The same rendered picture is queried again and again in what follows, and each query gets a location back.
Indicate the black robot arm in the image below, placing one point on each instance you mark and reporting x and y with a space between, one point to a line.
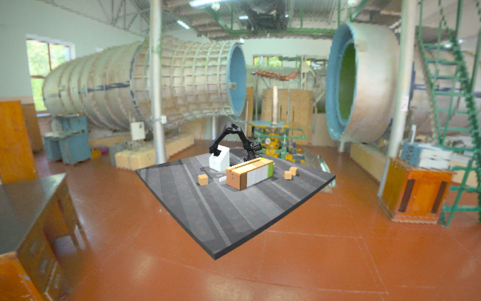
213 146

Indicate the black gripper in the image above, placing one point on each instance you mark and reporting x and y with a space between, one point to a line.
252 156

